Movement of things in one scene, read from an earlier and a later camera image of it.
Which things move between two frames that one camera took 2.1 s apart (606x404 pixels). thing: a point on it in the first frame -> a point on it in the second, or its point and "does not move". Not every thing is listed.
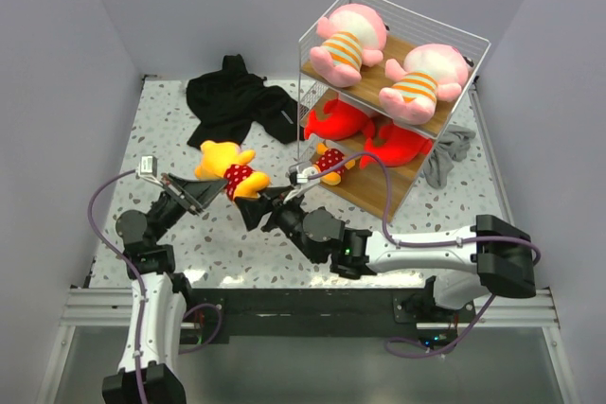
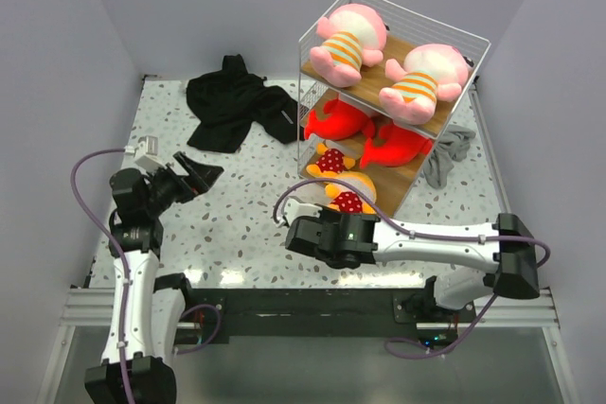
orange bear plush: x=329 y=158 does not move
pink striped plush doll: x=355 y=35 does not move
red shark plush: x=337 y=122 does not move
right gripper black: x=254 y=209 -> x=326 y=213
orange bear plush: x=227 y=162 -> x=346 y=200
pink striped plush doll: x=430 y=72 does not move
